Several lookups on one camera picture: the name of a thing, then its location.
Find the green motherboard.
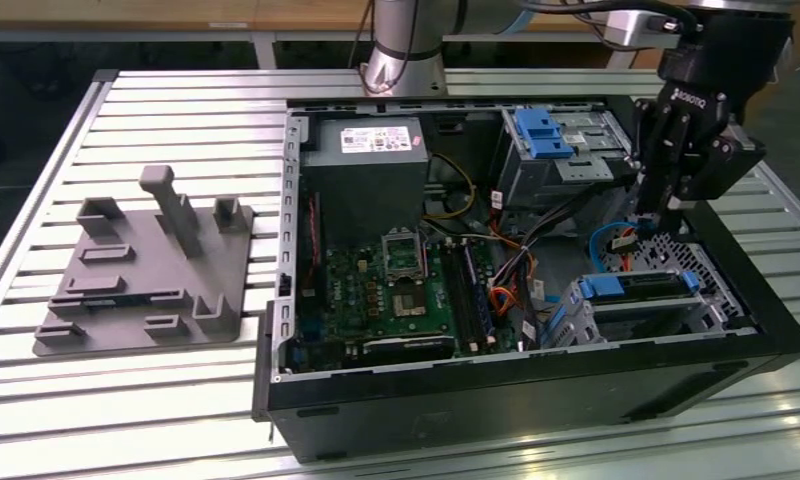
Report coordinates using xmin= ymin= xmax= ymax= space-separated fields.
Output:
xmin=292 ymin=199 xmax=528 ymax=371

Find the metal disk bay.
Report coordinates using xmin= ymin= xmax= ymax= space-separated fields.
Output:
xmin=549 ymin=269 xmax=755 ymax=346

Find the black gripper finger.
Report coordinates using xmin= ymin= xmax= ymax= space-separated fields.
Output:
xmin=631 ymin=97 xmax=692 ymax=236
xmin=665 ymin=124 xmax=768 ymax=235

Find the wooden workbench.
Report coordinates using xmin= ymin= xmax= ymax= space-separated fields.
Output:
xmin=0 ymin=0 xmax=659 ymax=71

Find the black open PC case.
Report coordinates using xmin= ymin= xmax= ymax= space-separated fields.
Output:
xmin=249 ymin=92 xmax=800 ymax=464

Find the metal socket cover frame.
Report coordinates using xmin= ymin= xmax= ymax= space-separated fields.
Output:
xmin=378 ymin=227 xmax=432 ymax=286

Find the grey plastic parts rack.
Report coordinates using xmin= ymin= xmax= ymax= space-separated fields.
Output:
xmin=31 ymin=164 xmax=258 ymax=357

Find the grey metal drive cage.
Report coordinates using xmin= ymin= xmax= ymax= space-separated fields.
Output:
xmin=496 ymin=107 xmax=648 ymax=211

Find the yellow wire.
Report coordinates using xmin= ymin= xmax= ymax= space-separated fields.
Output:
xmin=420 ymin=152 xmax=476 ymax=221

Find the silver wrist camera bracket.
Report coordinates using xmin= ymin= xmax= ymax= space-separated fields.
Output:
xmin=603 ymin=9 xmax=683 ymax=51

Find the grey power supply unit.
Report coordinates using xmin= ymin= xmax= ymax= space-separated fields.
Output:
xmin=298 ymin=115 xmax=432 ymax=241

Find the black graphics card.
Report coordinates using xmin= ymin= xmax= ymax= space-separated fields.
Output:
xmin=342 ymin=332 xmax=456 ymax=369

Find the black wire bundle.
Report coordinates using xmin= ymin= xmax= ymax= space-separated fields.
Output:
xmin=499 ymin=174 xmax=641 ymax=251

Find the red wire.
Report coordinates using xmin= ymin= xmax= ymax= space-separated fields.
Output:
xmin=305 ymin=192 xmax=322 ymax=294

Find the orange wire bundle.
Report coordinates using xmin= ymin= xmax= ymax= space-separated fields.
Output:
xmin=489 ymin=284 xmax=519 ymax=317

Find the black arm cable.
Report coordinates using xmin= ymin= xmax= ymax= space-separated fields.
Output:
xmin=516 ymin=0 xmax=705 ymax=36

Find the hard disk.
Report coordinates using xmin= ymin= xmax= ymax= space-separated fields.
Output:
xmin=576 ymin=269 xmax=701 ymax=301

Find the black RAM slot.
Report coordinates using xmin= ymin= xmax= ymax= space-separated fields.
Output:
xmin=438 ymin=239 xmax=481 ymax=354

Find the orange disk wire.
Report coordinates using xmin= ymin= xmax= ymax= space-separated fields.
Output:
xmin=609 ymin=224 xmax=641 ymax=274

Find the blue disk wire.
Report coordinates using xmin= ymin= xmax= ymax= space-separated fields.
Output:
xmin=587 ymin=212 xmax=655 ymax=274

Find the blue plastic drive latch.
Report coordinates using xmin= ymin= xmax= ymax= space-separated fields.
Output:
xmin=513 ymin=108 xmax=572 ymax=159

